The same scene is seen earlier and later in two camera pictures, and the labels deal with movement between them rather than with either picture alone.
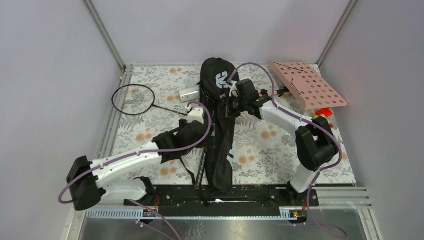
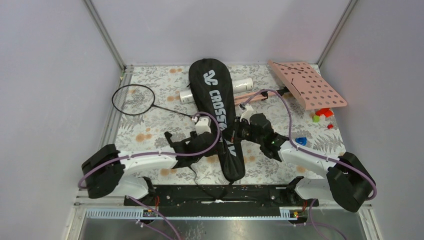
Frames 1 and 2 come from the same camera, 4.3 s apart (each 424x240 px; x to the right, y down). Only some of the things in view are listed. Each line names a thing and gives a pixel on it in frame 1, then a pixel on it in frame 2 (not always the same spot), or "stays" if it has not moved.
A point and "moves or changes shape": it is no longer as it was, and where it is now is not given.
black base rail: (230, 197) stays
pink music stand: (307, 82) stays
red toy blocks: (325, 111) stays
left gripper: (183, 123) -> (193, 134)
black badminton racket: (134, 99) stays
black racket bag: (218, 121) moves or changes shape
